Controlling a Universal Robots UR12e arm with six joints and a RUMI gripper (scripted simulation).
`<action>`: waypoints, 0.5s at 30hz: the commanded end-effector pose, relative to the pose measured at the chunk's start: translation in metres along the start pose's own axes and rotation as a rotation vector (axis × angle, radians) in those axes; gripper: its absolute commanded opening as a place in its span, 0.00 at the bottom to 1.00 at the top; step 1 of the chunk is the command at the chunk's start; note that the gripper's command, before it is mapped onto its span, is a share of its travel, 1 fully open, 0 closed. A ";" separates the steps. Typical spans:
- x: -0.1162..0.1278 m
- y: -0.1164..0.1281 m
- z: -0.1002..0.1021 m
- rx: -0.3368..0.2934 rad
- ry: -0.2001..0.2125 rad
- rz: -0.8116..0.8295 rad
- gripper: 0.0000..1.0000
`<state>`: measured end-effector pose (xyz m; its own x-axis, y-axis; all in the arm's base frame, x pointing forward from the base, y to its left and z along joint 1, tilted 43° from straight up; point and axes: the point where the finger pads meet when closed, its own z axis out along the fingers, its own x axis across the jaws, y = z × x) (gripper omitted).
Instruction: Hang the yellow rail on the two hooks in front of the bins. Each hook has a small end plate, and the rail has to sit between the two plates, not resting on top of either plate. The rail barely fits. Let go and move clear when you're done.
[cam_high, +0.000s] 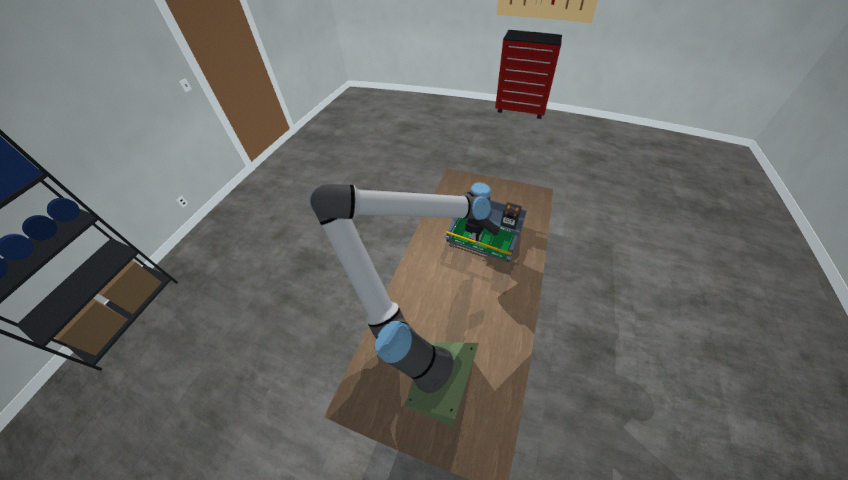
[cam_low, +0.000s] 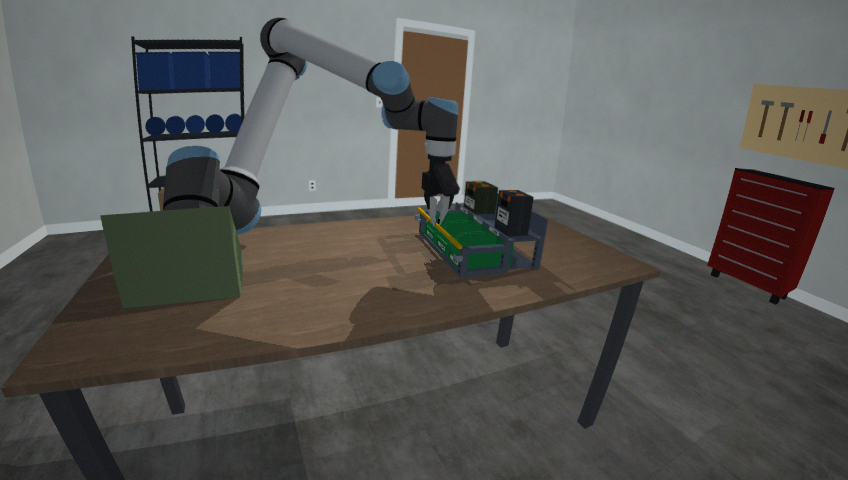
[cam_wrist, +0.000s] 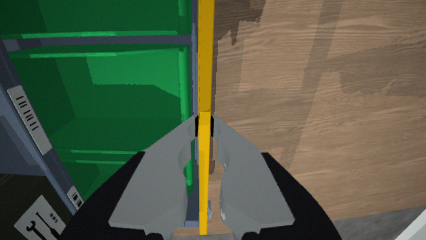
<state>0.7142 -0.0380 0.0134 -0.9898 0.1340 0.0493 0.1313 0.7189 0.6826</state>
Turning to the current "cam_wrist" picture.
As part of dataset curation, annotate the yellow bar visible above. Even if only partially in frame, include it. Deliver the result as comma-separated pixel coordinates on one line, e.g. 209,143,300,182
198,0,215,235

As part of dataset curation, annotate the dark green tool case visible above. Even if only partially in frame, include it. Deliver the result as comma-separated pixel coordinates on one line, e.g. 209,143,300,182
0,173,73,240

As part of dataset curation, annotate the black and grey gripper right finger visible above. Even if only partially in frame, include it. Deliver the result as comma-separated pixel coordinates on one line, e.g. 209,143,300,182
210,115,342,240

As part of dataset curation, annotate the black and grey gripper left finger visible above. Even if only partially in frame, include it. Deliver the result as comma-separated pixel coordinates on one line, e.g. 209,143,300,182
57,115,199,240

